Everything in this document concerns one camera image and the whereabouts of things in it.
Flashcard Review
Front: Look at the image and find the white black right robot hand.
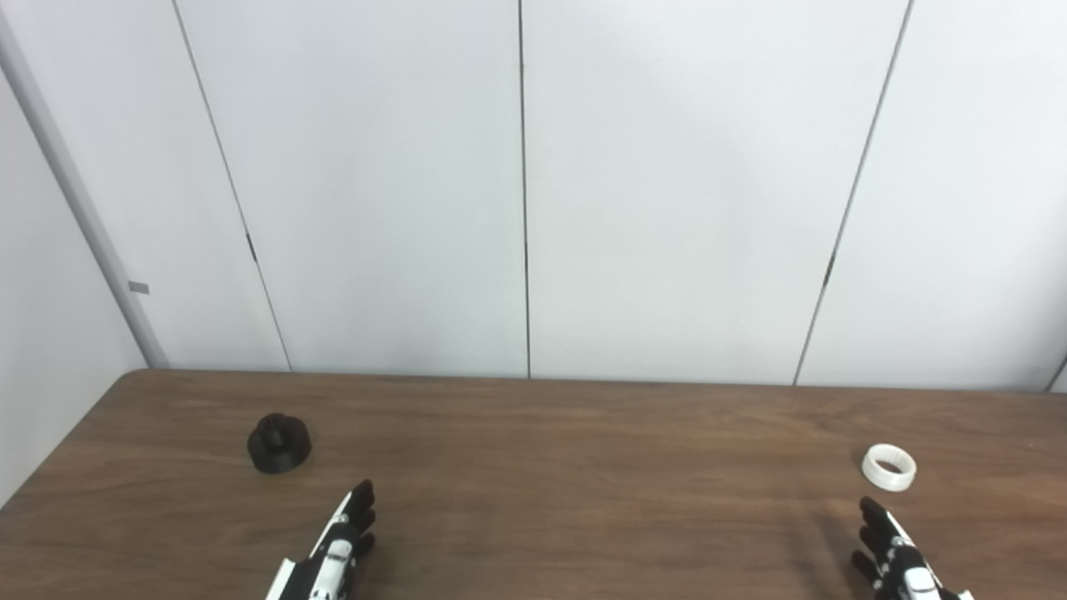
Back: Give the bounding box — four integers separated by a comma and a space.
850, 497, 974, 600

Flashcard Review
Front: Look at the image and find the round black plastic part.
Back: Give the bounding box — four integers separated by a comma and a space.
247, 412, 313, 475

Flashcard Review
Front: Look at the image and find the white plastic ring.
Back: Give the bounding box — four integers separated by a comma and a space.
861, 444, 918, 493

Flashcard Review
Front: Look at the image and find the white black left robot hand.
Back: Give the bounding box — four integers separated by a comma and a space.
265, 479, 378, 600

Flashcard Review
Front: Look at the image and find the grey wall corner post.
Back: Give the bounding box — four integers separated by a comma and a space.
0, 7, 171, 370

